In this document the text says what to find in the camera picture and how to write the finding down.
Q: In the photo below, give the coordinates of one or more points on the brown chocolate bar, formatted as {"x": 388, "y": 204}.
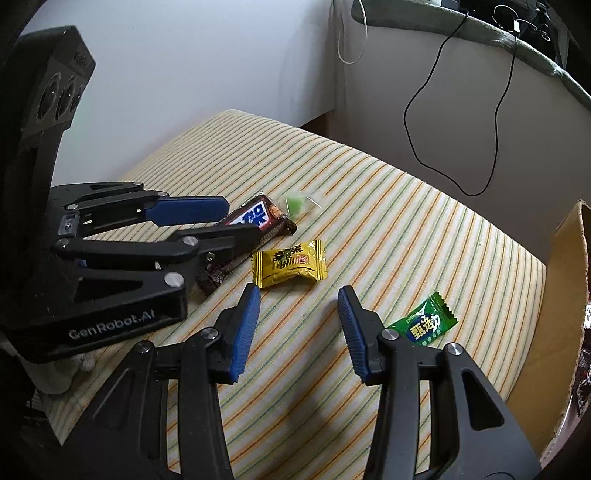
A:
{"x": 261, "y": 217}

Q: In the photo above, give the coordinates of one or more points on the yellow candy packet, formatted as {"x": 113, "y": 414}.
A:
{"x": 288, "y": 263}

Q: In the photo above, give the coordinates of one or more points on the brown cardboard box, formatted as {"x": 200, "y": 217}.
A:
{"x": 568, "y": 286}

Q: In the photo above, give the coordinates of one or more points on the green zigzag-edged candy packet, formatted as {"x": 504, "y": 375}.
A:
{"x": 422, "y": 323}

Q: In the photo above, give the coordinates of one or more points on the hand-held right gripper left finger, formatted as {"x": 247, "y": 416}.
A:
{"x": 247, "y": 332}

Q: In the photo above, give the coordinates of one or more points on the striped yellow cloth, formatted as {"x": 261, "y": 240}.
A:
{"x": 369, "y": 207}

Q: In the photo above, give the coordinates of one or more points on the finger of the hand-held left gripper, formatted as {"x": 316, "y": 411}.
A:
{"x": 194, "y": 207}
{"x": 221, "y": 244}

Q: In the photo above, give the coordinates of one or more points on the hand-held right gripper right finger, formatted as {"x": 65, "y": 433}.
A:
{"x": 353, "y": 337}

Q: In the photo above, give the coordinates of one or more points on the person's left hand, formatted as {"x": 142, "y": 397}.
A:
{"x": 64, "y": 374}

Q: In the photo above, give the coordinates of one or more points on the pale green clear candy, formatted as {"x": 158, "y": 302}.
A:
{"x": 295, "y": 205}

